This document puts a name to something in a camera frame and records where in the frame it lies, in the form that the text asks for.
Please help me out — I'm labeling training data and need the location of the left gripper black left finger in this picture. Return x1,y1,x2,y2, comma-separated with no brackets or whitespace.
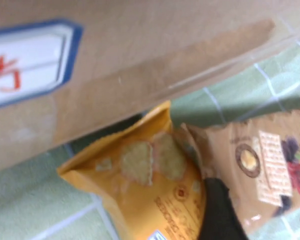
199,177,251,240

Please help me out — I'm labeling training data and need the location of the yellow cracker pack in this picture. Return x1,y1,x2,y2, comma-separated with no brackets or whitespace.
56,99,208,240

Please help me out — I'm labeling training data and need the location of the brown printed biscuit pack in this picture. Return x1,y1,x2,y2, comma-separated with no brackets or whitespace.
179,109,300,235

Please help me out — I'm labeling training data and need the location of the cardboard box printed F2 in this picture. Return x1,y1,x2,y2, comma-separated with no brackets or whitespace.
0,0,300,173

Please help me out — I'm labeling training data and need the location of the white label on F2 box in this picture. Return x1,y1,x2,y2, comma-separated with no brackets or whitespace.
0,17,85,111

